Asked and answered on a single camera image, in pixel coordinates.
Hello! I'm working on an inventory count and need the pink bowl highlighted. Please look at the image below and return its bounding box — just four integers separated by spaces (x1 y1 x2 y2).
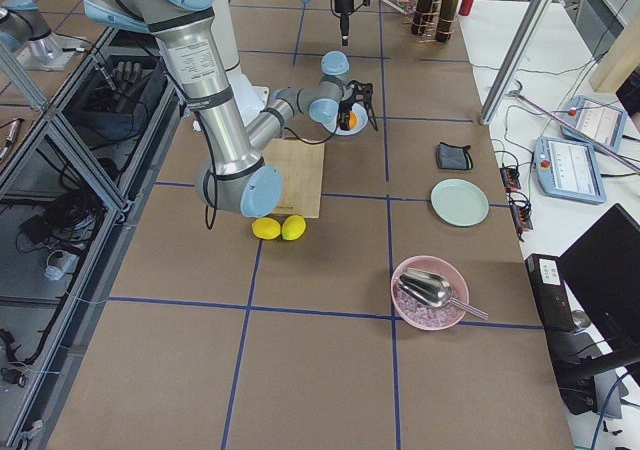
390 255 469 331

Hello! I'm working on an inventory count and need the orange fruit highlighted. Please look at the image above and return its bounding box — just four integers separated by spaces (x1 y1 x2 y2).
347 111 358 130

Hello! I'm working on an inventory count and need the aluminium frame post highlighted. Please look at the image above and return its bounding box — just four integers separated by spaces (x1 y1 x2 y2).
479 0 553 125

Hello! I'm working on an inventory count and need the near teach pendant tablet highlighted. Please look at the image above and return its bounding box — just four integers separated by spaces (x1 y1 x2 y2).
534 137 606 205

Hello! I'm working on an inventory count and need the wooden cutting board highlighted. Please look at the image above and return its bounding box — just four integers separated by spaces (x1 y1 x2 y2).
263 139 325 219

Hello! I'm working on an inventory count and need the far teach pendant tablet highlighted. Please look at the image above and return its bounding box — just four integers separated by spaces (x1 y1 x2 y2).
559 95 625 152

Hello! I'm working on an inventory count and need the metal scoop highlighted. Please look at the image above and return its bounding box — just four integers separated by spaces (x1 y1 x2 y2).
399 268 488 320

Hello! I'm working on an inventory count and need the grey folded cloth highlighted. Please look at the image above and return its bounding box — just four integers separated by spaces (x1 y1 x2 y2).
435 142 474 171

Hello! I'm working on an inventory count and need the upper yellow lemon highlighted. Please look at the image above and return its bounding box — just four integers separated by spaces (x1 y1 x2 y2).
281 215 307 241

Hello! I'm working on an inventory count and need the white round plate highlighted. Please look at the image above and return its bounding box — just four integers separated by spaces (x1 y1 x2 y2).
327 103 368 136

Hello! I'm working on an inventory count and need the light green plate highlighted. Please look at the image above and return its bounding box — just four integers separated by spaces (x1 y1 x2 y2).
430 179 489 227

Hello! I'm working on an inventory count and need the black computer monitor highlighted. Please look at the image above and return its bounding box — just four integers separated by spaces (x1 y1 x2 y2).
554 203 639 414

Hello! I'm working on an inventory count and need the copper wire bottle rack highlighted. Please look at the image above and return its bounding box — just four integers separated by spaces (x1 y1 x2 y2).
378 0 457 44

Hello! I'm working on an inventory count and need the teach pendant tablet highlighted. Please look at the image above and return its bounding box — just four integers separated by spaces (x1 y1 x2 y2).
559 95 625 152
534 137 606 205

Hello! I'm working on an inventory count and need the dark wine bottle upper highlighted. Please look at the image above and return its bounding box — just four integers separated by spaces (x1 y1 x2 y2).
411 0 433 36

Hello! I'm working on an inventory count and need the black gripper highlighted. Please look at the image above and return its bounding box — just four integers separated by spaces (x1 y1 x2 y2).
333 0 371 46
337 80 379 131

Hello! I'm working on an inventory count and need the lower yellow lemon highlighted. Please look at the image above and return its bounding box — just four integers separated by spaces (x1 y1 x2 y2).
251 217 281 240

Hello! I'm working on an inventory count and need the yellow lemon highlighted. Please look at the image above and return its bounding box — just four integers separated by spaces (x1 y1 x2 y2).
251 217 281 240
281 215 307 241

